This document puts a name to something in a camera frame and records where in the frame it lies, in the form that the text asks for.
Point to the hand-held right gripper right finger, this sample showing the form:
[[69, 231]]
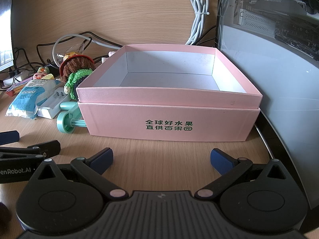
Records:
[[221, 160]]

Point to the bagged yellow red toy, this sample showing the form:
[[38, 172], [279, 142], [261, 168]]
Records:
[[69, 54]]

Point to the mint green plastic roller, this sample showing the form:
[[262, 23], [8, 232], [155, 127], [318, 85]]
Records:
[[67, 122]]

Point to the glass panel computer case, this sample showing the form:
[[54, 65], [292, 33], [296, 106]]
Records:
[[269, 67]]

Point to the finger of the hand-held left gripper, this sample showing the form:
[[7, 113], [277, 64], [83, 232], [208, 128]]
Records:
[[48, 148], [7, 137]]

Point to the pink printed box base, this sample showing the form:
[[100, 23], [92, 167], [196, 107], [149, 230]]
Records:
[[169, 124]]

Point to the black computer monitor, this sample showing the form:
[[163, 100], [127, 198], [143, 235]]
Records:
[[6, 29]]

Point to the white rectangular box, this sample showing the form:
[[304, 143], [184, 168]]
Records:
[[53, 102]]

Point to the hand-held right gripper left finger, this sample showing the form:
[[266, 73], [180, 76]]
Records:
[[101, 161]]

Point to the brown green knitted doll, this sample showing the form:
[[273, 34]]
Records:
[[76, 67]]

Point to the blue white tissue pack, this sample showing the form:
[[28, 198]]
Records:
[[25, 98]]

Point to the pink cardboard box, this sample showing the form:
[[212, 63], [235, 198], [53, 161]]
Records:
[[169, 79]]

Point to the pink green cat figurine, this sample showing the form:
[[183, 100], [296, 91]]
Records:
[[40, 74]]

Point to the small yellow block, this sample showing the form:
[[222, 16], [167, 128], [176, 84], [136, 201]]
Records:
[[49, 76]]

